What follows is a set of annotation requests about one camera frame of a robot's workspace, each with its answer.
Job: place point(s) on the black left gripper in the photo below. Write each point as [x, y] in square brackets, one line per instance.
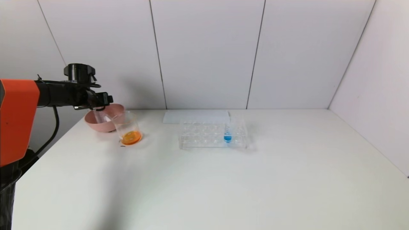
[96, 103]

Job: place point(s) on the test tube with yellow pigment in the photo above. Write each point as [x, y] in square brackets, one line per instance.
[98, 115]

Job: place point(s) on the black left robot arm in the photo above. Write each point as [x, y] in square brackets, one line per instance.
[19, 121]

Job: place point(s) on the clear glass beaker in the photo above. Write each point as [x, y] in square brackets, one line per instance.
[131, 138]

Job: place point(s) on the clear acrylic test tube rack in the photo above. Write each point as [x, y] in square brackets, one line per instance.
[204, 140]

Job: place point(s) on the test tube with blue pigment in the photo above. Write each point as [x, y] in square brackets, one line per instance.
[227, 137]

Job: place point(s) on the pink plastic bowl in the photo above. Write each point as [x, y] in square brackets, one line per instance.
[102, 127]

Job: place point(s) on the flat white paper box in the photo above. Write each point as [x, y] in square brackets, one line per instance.
[175, 117]

